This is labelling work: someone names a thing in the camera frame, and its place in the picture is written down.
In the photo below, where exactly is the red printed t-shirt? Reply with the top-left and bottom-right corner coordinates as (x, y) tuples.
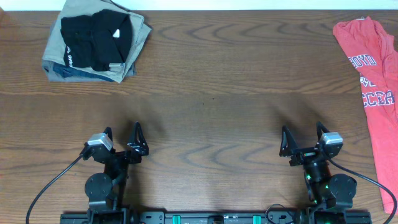
(333, 17), (397, 213)

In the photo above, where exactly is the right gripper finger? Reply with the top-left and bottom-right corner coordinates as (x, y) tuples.
(279, 126), (298, 157)
(316, 121), (330, 140)

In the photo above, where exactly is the grey blue folded garment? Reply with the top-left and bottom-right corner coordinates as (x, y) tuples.
(42, 60), (136, 82)

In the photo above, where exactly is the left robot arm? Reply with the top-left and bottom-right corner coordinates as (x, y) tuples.
(80, 122), (149, 223)

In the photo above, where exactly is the black folded garment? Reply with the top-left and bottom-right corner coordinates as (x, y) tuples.
(60, 9), (133, 72)

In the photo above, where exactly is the right black camera cable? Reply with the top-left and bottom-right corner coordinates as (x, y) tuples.
(328, 157), (398, 224)

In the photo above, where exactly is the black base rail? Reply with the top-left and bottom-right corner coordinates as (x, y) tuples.
(60, 210), (372, 224)

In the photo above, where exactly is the left black camera cable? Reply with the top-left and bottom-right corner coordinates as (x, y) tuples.
(25, 154), (85, 224)

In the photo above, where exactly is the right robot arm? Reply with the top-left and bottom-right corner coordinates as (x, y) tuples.
(279, 122), (357, 223)

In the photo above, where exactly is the black camera cable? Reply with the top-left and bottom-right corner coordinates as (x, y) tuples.
(328, 157), (398, 224)
(25, 154), (85, 224)

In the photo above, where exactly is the khaki folded garment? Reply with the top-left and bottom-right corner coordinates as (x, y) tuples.
(42, 0), (151, 83)

